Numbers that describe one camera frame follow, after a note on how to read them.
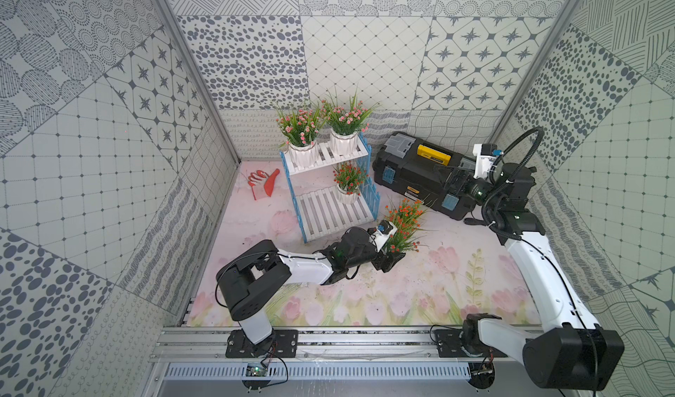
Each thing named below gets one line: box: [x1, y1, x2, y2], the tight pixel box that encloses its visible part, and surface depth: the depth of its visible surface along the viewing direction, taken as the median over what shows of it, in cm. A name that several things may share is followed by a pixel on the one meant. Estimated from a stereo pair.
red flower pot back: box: [384, 197, 425, 242], surface depth 87 cm
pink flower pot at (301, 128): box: [275, 101, 328, 168], surface depth 76 cm
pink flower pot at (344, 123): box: [319, 86, 380, 156], surface depth 78 cm
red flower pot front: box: [383, 212, 433, 253], surface depth 76 cm
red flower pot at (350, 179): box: [333, 159, 370, 205], surface depth 98 cm
